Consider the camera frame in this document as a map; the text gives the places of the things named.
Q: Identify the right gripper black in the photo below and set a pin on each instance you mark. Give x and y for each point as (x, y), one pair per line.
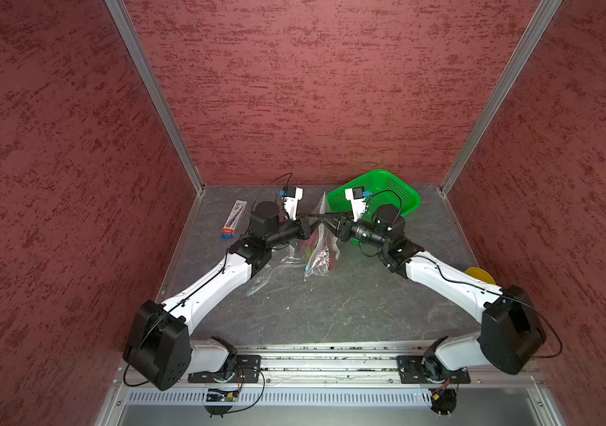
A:
(345, 224)

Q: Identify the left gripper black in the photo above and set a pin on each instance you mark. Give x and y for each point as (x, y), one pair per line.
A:
(304, 226)

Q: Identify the dragon fruit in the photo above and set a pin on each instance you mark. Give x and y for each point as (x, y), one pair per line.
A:
(318, 253)

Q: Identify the clear zip-top bag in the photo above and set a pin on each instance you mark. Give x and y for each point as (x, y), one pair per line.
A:
(322, 231)
(285, 259)

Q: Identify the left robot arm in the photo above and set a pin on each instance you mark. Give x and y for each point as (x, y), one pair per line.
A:
(159, 346)

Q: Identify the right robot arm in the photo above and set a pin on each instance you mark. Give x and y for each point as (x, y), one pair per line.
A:
(510, 329)

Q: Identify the green plastic basket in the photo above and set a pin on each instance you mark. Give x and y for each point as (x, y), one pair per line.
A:
(384, 187)

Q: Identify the white toothpaste box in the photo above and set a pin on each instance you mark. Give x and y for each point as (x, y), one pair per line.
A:
(234, 217)

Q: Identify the yellow cup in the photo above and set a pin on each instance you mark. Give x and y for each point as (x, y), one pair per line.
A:
(480, 274)

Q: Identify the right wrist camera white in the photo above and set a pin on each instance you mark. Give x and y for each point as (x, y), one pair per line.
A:
(358, 198)

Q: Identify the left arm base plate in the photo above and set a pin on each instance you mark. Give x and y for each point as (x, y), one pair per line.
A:
(238, 369)

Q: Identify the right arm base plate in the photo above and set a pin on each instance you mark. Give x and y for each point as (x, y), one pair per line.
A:
(416, 370)

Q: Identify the aluminium rail frame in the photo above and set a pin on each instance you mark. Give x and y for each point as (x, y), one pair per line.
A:
(350, 375)

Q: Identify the left corner aluminium post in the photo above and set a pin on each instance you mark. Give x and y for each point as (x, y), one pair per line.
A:
(123, 22)

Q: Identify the corner aluminium post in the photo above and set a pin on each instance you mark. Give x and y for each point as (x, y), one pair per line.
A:
(123, 22)
(537, 26)

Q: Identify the right corner aluminium post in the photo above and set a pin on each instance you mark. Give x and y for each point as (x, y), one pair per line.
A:
(537, 26)

